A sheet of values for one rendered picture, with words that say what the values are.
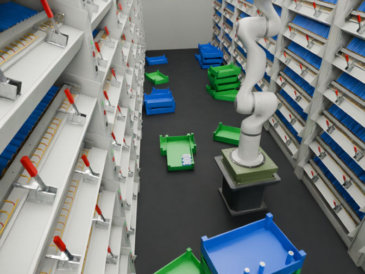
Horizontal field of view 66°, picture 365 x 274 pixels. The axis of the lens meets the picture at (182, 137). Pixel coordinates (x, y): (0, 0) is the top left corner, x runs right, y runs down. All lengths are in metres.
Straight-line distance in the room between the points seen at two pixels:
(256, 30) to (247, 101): 0.35
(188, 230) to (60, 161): 1.30
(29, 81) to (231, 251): 0.90
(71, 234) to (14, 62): 0.39
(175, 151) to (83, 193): 1.57
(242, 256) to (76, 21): 0.94
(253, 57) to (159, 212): 1.11
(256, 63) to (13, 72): 1.23
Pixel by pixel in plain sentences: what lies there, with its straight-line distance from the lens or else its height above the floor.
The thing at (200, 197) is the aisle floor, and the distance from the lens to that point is 2.01.
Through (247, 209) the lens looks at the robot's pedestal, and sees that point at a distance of 1.93.
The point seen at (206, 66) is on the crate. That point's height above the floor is 0.04.
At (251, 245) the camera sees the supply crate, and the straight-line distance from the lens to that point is 1.18.
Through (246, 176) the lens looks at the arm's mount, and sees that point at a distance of 1.68.
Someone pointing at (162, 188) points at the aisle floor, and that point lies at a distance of 2.08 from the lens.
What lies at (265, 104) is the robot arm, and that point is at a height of 0.74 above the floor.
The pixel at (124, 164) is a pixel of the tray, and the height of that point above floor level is 0.49.
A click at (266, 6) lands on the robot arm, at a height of 1.20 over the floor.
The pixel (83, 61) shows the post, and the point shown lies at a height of 1.17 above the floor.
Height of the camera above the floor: 1.41
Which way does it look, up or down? 33 degrees down
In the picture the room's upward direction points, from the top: 1 degrees counter-clockwise
